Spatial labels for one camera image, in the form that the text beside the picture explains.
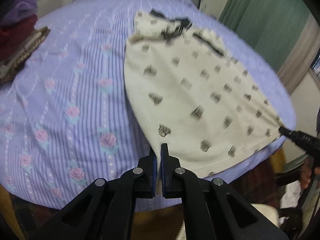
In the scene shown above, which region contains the white polo shirt black collar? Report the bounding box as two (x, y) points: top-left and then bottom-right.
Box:
(124, 11), (283, 178)

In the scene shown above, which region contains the right hand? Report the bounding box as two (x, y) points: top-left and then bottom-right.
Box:
(300, 157), (312, 190)

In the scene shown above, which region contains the beige curtain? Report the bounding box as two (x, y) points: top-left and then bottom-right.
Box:
(277, 14), (319, 94)

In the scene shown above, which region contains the purple floral bed sheet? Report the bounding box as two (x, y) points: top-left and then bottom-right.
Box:
(1, 0), (296, 209)

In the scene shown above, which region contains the green curtain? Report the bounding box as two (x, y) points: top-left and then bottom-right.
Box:
(219, 0), (310, 71)

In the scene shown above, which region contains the brown striped folded garment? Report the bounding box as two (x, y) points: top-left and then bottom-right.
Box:
(1, 26), (50, 86)

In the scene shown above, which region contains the dark red folded garment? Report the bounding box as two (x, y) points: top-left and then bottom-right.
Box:
(0, 14), (38, 60)

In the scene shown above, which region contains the lilac folded garment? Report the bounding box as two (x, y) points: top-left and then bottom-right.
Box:
(1, 0), (38, 26)

